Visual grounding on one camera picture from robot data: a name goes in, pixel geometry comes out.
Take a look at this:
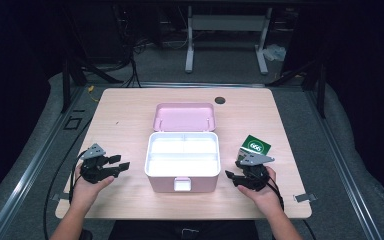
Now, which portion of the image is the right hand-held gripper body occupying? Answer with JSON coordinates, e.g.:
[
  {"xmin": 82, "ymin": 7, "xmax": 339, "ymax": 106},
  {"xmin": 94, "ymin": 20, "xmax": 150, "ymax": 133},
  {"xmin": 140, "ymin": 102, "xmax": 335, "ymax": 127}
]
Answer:
[{"xmin": 235, "ymin": 153, "xmax": 276, "ymax": 192}]

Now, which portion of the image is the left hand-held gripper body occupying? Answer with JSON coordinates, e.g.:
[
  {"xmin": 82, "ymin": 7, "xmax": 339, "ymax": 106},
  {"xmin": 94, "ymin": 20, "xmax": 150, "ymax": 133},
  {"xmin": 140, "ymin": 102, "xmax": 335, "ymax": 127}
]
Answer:
[{"xmin": 79, "ymin": 143, "xmax": 121, "ymax": 185}]

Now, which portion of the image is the green and white carton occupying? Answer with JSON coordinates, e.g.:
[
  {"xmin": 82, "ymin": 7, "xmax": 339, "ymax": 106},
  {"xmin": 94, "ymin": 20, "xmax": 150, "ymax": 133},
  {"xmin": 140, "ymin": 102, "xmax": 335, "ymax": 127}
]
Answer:
[{"xmin": 237, "ymin": 134, "xmax": 272, "ymax": 161}]

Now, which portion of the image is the pink storage box with lid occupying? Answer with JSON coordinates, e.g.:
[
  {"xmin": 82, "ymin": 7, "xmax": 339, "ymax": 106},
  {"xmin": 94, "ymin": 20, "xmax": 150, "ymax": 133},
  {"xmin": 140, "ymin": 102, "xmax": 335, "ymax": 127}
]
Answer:
[{"xmin": 144, "ymin": 102, "xmax": 222, "ymax": 194}]

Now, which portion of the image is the person's right hand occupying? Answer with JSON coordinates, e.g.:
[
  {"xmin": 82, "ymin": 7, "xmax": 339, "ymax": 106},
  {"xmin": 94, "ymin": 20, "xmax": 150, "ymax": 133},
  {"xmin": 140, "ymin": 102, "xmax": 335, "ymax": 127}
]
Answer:
[{"xmin": 237, "ymin": 165, "xmax": 283, "ymax": 218}]

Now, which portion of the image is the person's left hand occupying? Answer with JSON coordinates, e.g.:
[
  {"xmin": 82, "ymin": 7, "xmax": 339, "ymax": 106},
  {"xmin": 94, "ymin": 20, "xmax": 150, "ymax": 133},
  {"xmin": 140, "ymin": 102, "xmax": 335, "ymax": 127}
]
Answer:
[{"xmin": 69, "ymin": 163, "xmax": 116, "ymax": 213}]

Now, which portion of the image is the person's dark clothing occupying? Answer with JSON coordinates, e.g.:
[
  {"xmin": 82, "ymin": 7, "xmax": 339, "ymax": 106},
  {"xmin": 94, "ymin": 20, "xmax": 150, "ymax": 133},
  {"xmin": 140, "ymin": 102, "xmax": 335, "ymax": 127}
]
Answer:
[{"xmin": 108, "ymin": 219, "xmax": 260, "ymax": 240}]

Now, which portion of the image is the black metal stand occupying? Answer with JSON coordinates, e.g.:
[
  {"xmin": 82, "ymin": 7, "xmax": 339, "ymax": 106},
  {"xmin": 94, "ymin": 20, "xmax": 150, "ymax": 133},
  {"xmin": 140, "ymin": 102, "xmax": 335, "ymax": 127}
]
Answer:
[
  {"xmin": 61, "ymin": 54, "xmax": 124, "ymax": 114},
  {"xmin": 269, "ymin": 54, "xmax": 328, "ymax": 118}
]

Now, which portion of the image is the crumpled clear plastic bag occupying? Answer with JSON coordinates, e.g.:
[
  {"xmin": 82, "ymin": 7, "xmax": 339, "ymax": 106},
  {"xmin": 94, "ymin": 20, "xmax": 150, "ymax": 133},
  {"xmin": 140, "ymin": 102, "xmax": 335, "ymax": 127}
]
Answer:
[{"xmin": 263, "ymin": 44, "xmax": 287, "ymax": 62}]

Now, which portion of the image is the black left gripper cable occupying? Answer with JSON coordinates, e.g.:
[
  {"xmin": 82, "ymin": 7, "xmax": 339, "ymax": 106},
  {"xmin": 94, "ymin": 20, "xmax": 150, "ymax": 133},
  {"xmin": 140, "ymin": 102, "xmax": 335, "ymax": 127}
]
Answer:
[{"xmin": 67, "ymin": 151, "xmax": 88, "ymax": 204}]

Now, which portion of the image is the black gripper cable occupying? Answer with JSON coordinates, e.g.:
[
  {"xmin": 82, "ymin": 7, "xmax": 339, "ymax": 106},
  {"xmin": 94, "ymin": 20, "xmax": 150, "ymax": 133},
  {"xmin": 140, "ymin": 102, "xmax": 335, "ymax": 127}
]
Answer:
[
  {"xmin": 265, "ymin": 175, "xmax": 317, "ymax": 240},
  {"xmin": 67, "ymin": 151, "xmax": 88, "ymax": 204}
]

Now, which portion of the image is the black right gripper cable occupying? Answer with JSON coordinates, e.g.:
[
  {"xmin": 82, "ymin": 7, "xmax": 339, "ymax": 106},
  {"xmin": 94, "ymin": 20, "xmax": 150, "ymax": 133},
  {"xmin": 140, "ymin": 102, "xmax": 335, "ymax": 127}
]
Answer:
[{"xmin": 265, "ymin": 175, "xmax": 317, "ymax": 240}]

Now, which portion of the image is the grey metal table bracket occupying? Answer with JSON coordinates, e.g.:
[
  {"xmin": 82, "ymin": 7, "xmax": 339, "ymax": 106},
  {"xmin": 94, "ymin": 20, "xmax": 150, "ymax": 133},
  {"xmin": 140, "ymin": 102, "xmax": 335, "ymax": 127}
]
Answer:
[
  {"xmin": 294, "ymin": 193, "xmax": 318, "ymax": 204},
  {"xmin": 51, "ymin": 193, "xmax": 70, "ymax": 203}
]

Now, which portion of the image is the black floor cable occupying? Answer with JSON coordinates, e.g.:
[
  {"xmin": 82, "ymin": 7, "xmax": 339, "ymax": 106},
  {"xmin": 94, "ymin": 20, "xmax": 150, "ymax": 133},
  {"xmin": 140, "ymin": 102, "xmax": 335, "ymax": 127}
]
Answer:
[{"xmin": 42, "ymin": 116, "xmax": 94, "ymax": 240}]

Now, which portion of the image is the aluminium floor rail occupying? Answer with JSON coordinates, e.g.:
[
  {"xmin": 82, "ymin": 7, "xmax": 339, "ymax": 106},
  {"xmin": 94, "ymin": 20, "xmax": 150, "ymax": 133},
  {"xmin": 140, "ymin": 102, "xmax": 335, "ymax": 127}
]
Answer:
[
  {"xmin": 304, "ymin": 89, "xmax": 384, "ymax": 240},
  {"xmin": 0, "ymin": 84, "xmax": 85, "ymax": 240}
]

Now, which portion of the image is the yellow plug with wire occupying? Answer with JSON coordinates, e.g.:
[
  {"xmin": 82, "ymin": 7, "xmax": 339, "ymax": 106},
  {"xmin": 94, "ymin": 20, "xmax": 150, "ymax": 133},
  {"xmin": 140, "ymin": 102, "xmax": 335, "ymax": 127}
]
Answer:
[{"xmin": 87, "ymin": 85, "xmax": 100, "ymax": 103}]

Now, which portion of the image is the bundle of black cables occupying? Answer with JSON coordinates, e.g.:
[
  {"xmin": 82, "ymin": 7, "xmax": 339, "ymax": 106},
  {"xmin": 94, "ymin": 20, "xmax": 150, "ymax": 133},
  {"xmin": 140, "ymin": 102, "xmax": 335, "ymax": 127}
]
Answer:
[{"xmin": 118, "ymin": 38, "xmax": 143, "ymax": 89}]

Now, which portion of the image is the white metal desk frame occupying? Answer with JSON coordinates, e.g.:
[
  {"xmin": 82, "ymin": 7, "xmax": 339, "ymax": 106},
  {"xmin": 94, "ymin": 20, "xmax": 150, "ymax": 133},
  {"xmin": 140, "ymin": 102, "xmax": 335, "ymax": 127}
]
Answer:
[{"xmin": 184, "ymin": 5, "xmax": 273, "ymax": 75}]

